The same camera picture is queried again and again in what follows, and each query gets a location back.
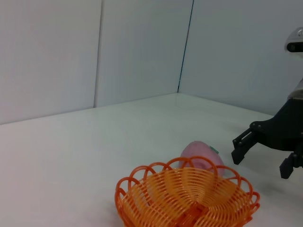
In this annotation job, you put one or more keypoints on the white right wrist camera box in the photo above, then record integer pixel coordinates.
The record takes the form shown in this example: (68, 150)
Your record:
(294, 40)

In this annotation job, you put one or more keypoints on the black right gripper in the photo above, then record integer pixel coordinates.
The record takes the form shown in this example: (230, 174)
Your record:
(281, 130)

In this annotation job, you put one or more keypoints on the pink plush peach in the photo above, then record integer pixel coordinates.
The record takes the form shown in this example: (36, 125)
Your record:
(198, 151)

